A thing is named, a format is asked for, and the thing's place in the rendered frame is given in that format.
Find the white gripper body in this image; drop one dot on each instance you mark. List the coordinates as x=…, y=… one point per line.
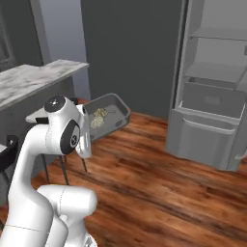
x=85, y=141

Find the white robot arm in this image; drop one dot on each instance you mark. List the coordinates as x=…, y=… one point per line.
x=29, y=180

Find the grey tupperware container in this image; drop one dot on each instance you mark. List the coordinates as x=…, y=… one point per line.
x=118, y=113

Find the grey fridge freezer drawer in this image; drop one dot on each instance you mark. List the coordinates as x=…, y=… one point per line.
x=199, y=141

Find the grey fridge crisper drawer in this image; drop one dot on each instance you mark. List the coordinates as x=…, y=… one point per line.
x=212, y=99

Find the grey fridge shelf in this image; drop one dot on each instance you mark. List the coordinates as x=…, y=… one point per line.
x=215, y=71
x=222, y=34

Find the grey open fridge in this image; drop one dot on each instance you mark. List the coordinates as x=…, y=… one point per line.
x=205, y=19

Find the pale yellow dumpling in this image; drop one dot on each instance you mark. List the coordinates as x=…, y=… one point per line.
x=101, y=113
x=96, y=123

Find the grey island with marble top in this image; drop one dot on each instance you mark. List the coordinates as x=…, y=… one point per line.
x=29, y=78

